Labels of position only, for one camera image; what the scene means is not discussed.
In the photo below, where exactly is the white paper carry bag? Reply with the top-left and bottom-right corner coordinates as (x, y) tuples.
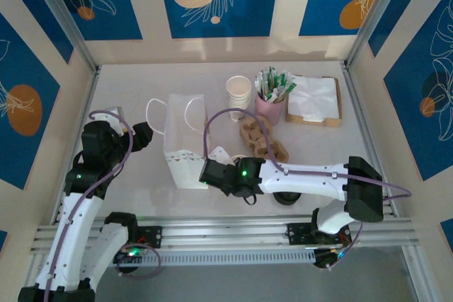
(145, 93), (210, 190)

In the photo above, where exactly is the brown pulp cup carrier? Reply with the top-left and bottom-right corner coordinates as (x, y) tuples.
(239, 115), (289, 173)

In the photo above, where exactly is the black cup lid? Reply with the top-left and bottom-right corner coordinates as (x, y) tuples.
(273, 190), (302, 207)

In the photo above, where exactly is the pink sachet holder cup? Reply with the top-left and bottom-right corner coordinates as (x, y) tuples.
(255, 91), (287, 128)

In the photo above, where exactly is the brown napkin holder tray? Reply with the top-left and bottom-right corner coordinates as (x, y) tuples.
(285, 76), (343, 129)

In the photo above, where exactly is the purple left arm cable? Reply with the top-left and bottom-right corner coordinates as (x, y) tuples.
(44, 110), (162, 302)

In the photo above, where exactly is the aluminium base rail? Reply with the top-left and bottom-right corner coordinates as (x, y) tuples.
(30, 214), (415, 257)

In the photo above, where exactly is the aluminium table side rail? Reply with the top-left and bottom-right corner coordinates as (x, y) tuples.
(339, 61), (399, 218)
(51, 66), (102, 225)

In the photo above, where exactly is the grey slotted cable duct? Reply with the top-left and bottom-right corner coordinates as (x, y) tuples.
(113, 249), (319, 267)

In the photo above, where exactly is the aluminium frame post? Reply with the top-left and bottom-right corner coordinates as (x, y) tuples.
(343, 0), (405, 69)
(24, 0), (100, 74)

